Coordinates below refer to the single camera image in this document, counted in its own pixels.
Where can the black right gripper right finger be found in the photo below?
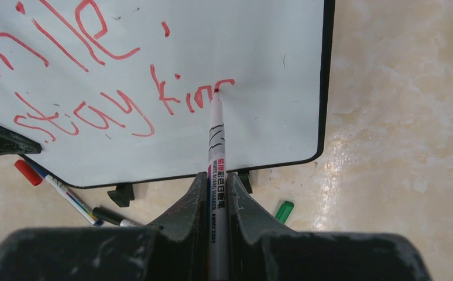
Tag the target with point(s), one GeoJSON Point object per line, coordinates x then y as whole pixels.
{"type": "Point", "coordinates": [263, 248]}

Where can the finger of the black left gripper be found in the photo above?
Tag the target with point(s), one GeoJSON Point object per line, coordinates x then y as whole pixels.
{"type": "Point", "coordinates": [12, 143]}

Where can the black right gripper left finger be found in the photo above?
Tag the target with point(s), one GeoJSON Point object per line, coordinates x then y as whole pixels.
{"type": "Point", "coordinates": [171, 247]}

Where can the red whiteboard marker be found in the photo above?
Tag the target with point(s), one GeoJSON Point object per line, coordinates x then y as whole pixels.
{"type": "Point", "coordinates": [218, 257]}

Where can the red marker cap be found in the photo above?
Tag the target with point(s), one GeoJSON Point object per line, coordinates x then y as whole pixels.
{"type": "Point", "coordinates": [28, 172]}

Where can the white whiteboard black frame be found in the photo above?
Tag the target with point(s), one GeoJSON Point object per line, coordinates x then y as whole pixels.
{"type": "Point", "coordinates": [116, 92]}

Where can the green cap whiteboard marker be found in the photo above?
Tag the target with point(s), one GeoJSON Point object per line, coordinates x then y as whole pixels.
{"type": "Point", "coordinates": [284, 210]}

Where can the black cap whiteboard marker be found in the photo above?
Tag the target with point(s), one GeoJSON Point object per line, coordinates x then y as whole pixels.
{"type": "Point", "coordinates": [113, 218]}

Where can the blue cap whiteboard marker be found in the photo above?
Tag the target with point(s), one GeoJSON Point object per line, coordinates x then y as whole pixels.
{"type": "Point", "coordinates": [68, 195]}

